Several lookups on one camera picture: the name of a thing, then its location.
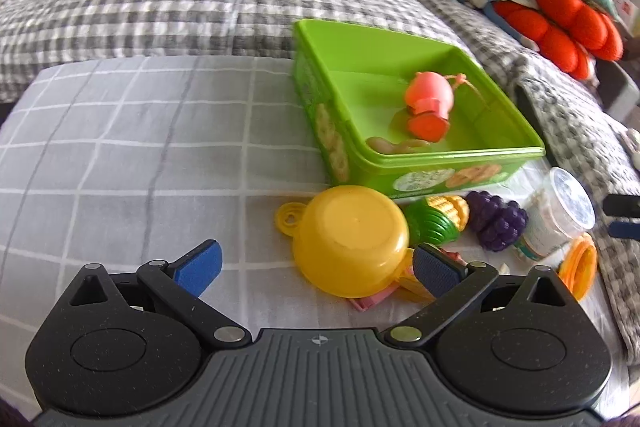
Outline orange ribbed toy slice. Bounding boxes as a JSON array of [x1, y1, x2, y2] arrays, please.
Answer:
[[558, 233, 598, 301]]

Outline clear cotton swab jar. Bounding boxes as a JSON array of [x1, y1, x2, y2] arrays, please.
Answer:
[[514, 167, 596, 262]]

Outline toy corn cob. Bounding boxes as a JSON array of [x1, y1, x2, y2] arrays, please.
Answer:
[[402, 195, 470, 247]]

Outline purple toy grapes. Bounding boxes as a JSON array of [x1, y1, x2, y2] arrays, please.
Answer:
[[464, 191, 528, 253]]

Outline pink rectangular box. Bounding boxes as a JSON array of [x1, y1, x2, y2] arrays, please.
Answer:
[[347, 250, 469, 313]]

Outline yellow toy pot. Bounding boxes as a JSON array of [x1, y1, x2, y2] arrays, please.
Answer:
[[274, 185, 412, 299]]

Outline tan item in box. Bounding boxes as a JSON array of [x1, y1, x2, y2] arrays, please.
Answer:
[[366, 136, 430, 155]]

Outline green plastic cookie box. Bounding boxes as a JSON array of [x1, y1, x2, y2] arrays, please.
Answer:
[[293, 20, 544, 198]]

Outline orange pumpkin cushion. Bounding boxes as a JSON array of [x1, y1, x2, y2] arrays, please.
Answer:
[[494, 0, 624, 81]]

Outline grey checkered sofa blanket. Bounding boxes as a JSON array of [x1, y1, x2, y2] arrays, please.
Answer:
[[0, 0, 640, 365]]

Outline pink round toy with cord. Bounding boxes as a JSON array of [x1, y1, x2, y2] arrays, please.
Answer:
[[404, 72, 484, 143]]

